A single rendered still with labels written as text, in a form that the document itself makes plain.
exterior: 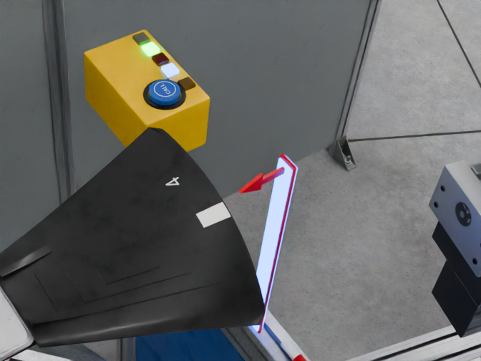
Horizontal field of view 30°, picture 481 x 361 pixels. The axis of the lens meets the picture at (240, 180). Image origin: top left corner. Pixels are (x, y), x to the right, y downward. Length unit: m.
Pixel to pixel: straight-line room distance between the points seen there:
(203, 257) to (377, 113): 1.93
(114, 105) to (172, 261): 0.38
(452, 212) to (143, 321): 0.58
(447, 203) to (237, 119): 0.97
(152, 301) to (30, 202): 1.12
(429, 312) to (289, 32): 0.80
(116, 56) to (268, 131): 1.12
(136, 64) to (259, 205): 1.29
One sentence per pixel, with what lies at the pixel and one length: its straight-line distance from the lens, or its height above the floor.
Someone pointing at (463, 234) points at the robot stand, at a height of 0.94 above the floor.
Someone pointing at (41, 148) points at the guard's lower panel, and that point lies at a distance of 1.84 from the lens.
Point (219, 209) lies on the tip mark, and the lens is 0.90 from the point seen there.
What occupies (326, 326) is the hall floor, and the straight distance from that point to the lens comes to 2.25.
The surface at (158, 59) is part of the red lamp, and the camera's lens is 1.21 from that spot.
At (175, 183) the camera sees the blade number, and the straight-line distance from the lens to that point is 0.90.
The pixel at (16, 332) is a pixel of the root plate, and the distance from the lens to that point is 0.83.
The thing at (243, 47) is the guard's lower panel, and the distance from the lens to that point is 2.00.
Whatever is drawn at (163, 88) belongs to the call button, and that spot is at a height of 1.08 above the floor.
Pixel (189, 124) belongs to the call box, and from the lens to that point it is 1.18.
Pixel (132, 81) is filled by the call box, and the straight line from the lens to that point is 1.18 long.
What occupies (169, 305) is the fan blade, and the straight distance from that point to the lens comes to 0.85.
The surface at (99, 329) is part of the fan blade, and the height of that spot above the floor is 1.18.
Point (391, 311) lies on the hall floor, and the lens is 2.32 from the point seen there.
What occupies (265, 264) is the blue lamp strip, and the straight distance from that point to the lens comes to 1.08.
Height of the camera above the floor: 1.89
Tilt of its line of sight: 49 degrees down
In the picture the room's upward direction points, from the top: 8 degrees clockwise
